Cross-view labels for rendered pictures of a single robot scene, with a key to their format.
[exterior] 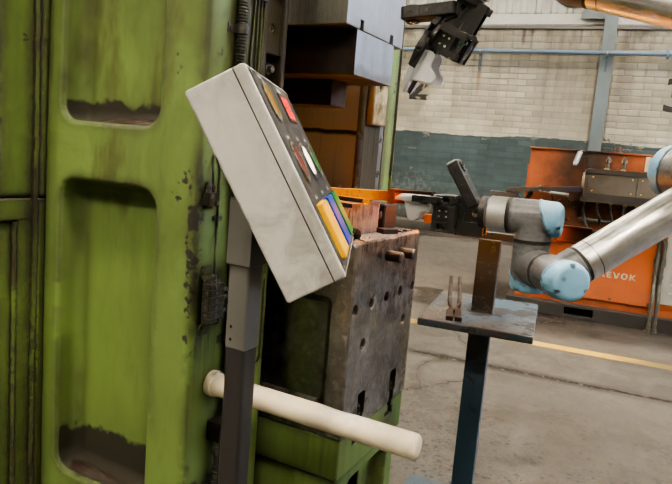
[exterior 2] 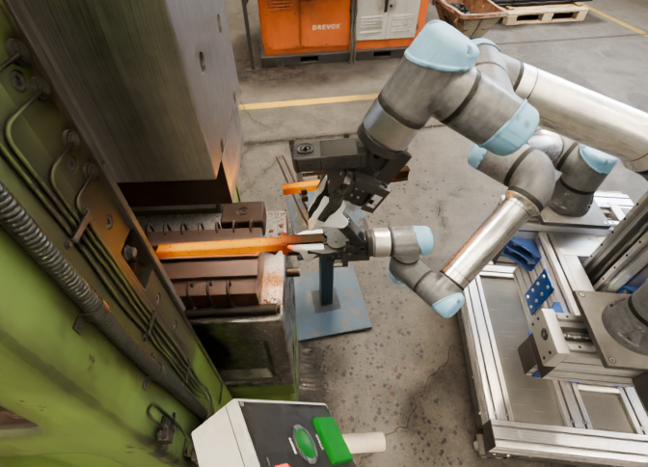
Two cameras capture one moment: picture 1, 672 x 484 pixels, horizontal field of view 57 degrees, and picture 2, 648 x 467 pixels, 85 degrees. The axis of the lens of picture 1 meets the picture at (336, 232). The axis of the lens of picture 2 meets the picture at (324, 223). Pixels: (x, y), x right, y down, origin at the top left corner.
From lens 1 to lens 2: 106 cm
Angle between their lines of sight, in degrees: 47
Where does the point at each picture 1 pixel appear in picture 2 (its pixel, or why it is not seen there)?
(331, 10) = (185, 167)
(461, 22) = (375, 170)
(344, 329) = (284, 352)
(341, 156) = not seen: hidden behind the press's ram
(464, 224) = (354, 256)
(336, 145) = not seen: hidden behind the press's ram
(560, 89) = not seen: outside the picture
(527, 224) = (408, 255)
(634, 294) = (340, 38)
